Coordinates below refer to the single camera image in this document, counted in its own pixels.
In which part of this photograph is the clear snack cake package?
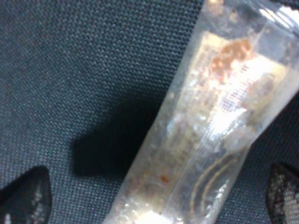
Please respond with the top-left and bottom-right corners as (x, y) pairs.
(104, 0), (299, 224)

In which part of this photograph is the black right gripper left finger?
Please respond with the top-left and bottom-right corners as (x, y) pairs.
(0, 166), (52, 224)

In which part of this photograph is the black table cloth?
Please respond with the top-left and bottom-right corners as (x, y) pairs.
(0, 0), (299, 224)

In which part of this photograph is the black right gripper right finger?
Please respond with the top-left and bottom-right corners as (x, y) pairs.
(266, 162), (299, 224)

